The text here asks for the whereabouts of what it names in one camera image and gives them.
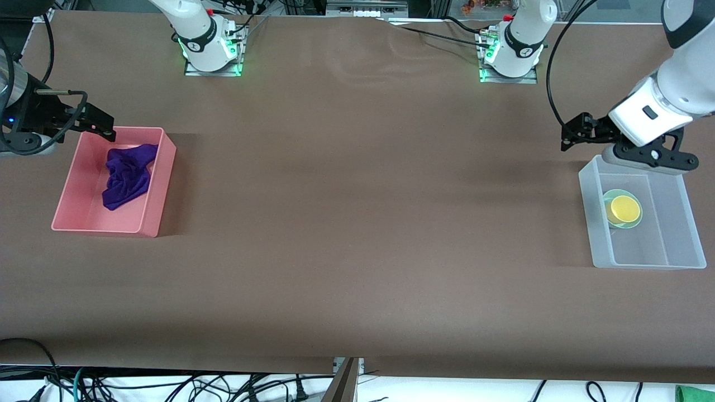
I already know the purple cloth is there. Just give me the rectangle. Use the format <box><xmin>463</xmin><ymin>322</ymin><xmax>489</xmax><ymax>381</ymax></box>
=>
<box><xmin>102</xmin><ymin>143</ymin><xmax>159</xmax><ymax>211</ymax></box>

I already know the yellow plastic cup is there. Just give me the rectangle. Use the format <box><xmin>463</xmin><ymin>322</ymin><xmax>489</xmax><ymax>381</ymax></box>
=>
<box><xmin>605</xmin><ymin>197</ymin><xmax>641</xmax><ymax>226</ymax></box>

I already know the pink plastic bin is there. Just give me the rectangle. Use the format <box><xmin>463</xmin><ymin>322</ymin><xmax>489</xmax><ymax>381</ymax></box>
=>
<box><xmin>51</xmin><ymin>127</ymin><xmax>177</xmax><ymax>238</ymax></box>

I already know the translucent plastic bin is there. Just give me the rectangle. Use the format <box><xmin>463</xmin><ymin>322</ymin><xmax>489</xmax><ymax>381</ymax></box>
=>
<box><xmin>578</xmin><ymin>155</ymin><xmax>707</xmax><ymax>270</ymax></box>

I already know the white power strip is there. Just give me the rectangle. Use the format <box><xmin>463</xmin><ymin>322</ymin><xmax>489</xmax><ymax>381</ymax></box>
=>
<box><xmin>327</xmin><ymin>0</ymin><xmax>408</xmax><ymax>17</ymax></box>

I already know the green fabric piece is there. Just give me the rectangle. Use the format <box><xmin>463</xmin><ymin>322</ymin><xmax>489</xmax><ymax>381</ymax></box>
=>
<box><xmin>675</xmin><ymin>385</ymin><xmax>715</xmax><ymax>402</ymax></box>

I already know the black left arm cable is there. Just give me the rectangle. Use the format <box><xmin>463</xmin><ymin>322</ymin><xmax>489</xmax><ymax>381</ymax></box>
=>
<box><xmin>546</xmin><ymin>0</ymin><xmax>595</xmax><ymax>130</ymax></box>

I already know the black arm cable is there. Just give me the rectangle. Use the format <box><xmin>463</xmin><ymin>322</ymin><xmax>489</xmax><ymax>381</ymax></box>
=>
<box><xmin>0</xmin><ymin>11</ymin><xmax>89</xmax><ymax>156</ymax></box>
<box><xmin>546</xmin><ymin>0</ymin><xmax>595</xmax><ymax>130</ymax></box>

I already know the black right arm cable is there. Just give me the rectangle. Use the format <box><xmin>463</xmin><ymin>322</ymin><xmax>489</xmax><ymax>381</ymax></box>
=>
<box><xmin>0</xmin><ymin>11</ymin><xmax>89</xmax><ymax>156</ymax></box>

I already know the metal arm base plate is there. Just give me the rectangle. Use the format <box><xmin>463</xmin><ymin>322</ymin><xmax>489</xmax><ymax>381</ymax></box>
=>
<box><xmin>479</xmin><ymin>31</ymin><xmax>538</xmax><ymax>84</ymax></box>
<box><xmin>184</xmin><ymin>25</ymin><xmax>246</xmax><ymax>77</ymax></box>

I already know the short black table cable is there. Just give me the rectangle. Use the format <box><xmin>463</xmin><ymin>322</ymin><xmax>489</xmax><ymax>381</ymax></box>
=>
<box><xmin>444</xmin><ymin>16</ymin><xmax>489</xmax><ymax>35</ymax></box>

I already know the long black table cable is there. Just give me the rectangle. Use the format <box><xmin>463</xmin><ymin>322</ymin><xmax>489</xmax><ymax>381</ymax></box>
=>
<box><xmin>385</xmin><ymin>20</ymin><xmax>488</xmax><ymax>46</ymax></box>

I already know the thick black curved cable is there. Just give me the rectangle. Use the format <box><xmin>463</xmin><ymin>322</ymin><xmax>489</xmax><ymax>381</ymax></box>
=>
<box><xmin>0</xmin><ymin>338</ymin><xmax>63</xmax><ymax>402</ymax></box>

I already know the small metal bracket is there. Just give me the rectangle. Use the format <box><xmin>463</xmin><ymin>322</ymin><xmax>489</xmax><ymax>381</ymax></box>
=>
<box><xmin>333</xmin><ymin>357</ymin><xmax>365</xmax><ymax>376</ymax></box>

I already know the wooden post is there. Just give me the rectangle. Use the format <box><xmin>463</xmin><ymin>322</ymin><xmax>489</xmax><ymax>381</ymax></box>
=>
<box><xmin>321</xmin><ymin>357</ymin><xmax>359</xmax><ymax>402</ymax></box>

